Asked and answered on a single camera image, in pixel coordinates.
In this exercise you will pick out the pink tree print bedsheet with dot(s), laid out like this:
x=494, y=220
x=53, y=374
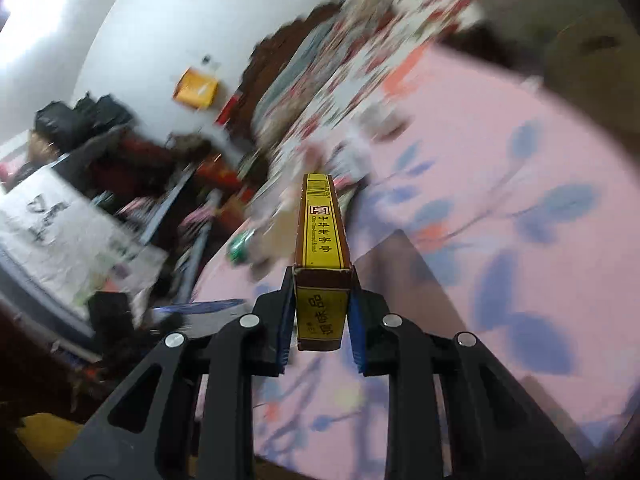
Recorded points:
x=498, y=209

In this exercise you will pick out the cluttered side shelf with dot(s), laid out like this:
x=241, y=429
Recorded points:
x=101, y=212

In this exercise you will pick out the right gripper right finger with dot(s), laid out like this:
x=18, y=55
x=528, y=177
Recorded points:
x=454, y=411

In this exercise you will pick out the carved dark wooden headboard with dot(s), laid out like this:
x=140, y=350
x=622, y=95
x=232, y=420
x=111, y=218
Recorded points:
x=267, y=61

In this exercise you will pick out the beige round trash bin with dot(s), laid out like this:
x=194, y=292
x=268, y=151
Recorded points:
x=594, y=64

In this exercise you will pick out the yellow brown cardboard box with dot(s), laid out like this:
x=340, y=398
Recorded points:
x=322, y=268

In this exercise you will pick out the floral red white quilt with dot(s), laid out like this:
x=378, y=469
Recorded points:
x=334, y=71

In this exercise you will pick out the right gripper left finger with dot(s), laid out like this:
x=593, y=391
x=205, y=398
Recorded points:
x=183, y=392

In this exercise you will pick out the orange wall calendar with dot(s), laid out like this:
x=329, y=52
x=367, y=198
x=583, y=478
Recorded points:
x=196, y=89

